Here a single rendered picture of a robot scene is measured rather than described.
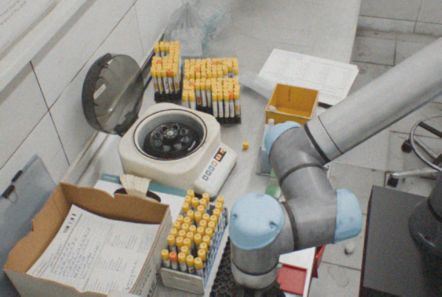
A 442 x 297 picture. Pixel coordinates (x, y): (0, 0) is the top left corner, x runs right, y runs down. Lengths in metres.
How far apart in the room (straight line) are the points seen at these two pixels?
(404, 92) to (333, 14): 1.31
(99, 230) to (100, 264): 0.10
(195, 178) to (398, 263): 0.53
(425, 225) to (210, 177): 0.53
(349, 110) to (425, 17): 2.86
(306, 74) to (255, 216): 1.07
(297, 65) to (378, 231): 0.74
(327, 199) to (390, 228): 0.50
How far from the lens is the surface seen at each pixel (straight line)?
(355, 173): 2.62
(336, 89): 1.67
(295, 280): 1.21
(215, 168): 1.35
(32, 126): 1.25
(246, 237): 0.70
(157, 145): 1.35
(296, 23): 2.01
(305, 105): 1.56
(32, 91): 1.23
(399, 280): 1.17
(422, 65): 0.80
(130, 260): 1.20
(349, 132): 0.80
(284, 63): 1.76
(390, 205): 1.28
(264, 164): 1.36
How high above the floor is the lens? 1.93
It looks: 44 degrees down
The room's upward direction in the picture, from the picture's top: 3 degrees counter-clockwise
